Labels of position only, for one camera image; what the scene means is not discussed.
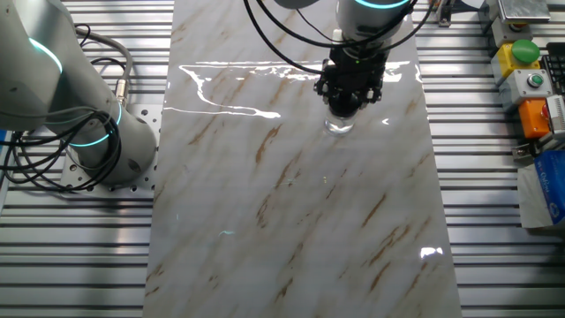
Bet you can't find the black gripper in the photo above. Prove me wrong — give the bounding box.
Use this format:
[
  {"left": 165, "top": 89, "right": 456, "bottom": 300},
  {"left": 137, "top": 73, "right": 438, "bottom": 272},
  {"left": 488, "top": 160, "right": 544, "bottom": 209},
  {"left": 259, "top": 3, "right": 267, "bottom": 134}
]
[{"left": 313, "top": 46, "right": 391, "bottom": 111}]

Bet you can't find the clear glass jar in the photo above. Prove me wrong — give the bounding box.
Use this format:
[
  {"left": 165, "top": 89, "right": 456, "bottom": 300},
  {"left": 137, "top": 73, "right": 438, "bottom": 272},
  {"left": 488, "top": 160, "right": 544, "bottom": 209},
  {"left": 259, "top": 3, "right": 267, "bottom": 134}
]
[{"left": 324, "top": 112, "right": 357, "bottom": 138}]

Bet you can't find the marble pattern board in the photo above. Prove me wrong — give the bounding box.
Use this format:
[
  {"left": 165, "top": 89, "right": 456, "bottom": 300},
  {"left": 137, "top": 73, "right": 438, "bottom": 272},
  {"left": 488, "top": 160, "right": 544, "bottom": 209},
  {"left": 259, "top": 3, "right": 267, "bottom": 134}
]
[{"left": 141, "top": 0, "right": 463, "bottom": 318}]

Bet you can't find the yellow button box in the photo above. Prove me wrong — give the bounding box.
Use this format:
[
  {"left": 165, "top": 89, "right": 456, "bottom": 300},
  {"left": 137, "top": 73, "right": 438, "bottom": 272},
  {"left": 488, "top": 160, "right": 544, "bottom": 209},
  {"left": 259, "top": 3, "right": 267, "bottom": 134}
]
[{"left": 490, "top": 38, "right": 542, "bottom": 87}]

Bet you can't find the grey box green button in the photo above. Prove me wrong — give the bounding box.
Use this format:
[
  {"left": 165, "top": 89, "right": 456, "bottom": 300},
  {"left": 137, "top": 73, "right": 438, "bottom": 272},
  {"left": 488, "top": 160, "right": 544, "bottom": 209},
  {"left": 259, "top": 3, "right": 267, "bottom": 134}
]
[{"left": 498, "top": 68, "right": 554, "bottom": 114}]

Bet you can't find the orange button box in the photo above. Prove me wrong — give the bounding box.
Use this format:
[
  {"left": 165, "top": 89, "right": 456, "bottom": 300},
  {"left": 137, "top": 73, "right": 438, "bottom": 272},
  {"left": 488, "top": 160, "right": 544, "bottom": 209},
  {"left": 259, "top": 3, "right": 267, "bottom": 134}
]
[{"left": 517, "top": 97, "right": 553, "bottom": 140}]

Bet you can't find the small metal clamp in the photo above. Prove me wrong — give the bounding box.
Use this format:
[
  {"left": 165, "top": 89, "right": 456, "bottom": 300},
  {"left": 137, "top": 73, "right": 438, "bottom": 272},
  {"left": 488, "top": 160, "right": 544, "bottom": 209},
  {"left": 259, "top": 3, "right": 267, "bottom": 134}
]
[{"left": 511, "top": 135, "right": 549, "bottom": 163}]

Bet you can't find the grey box with metal plate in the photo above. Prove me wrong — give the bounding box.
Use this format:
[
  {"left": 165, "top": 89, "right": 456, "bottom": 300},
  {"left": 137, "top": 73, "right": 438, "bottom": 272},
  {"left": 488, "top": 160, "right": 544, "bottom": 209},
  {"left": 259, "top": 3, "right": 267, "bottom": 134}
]
[{"left": 487, "top": 0, "right": 553, "bottom": 49}]

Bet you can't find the black keyboard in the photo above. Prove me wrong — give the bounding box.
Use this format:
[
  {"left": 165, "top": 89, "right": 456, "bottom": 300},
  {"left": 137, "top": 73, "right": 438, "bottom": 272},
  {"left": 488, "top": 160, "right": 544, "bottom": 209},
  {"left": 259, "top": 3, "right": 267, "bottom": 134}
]
[{"left": 540, "top": 42, "right": 565, "bottom": 96}]

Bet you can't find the silver ribbed device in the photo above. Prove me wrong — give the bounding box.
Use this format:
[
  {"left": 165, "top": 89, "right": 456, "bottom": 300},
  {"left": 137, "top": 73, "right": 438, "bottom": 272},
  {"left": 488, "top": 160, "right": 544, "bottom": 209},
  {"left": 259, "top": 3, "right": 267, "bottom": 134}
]
[{"left": 546, "top": 95, "right": 565, "bottom": 142}]

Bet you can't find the blue and white tissue pack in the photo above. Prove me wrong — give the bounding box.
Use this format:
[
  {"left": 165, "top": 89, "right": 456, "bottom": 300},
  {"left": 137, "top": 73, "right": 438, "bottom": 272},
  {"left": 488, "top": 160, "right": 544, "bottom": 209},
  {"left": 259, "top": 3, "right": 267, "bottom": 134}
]
[{"left": 516, "top": 149, "right": 565, "bottom": 231}]

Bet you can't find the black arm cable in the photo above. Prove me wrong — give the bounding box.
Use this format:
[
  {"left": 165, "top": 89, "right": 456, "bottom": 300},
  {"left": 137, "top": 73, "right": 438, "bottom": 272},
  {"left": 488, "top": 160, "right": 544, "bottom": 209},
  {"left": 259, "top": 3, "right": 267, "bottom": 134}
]
[{"left": 242, "top": 0, "right": 436, "bottom": 75}]

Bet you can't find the dark metal bracket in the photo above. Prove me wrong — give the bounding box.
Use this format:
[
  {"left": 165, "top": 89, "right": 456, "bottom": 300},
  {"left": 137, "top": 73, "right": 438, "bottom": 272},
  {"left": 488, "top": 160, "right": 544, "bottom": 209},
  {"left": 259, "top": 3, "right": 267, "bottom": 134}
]
[{"left": 434, "top": 0, "right": 456, "bottom": 28}]

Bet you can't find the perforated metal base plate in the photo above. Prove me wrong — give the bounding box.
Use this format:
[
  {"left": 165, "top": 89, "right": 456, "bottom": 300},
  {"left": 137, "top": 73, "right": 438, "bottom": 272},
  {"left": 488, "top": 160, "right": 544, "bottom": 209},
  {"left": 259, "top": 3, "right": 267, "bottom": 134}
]
[{"left": 59, "top": 102, "right": 162, "bottom": 193}]

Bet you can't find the thick grey cable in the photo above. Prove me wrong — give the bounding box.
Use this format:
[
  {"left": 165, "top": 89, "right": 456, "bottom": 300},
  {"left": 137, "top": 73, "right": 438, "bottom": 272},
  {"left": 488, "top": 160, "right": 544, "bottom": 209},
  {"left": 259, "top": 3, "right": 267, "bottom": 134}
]
[{"left": 74, "top": 26, "right": 134, "bottom": 108}]

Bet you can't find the black cable bundle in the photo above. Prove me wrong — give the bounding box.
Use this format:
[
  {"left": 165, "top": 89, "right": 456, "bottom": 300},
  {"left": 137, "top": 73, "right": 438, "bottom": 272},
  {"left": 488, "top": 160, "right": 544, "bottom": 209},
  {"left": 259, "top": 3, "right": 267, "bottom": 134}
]
[{"left": 0, "top": 24, "right": 125, "bottom": 194}]

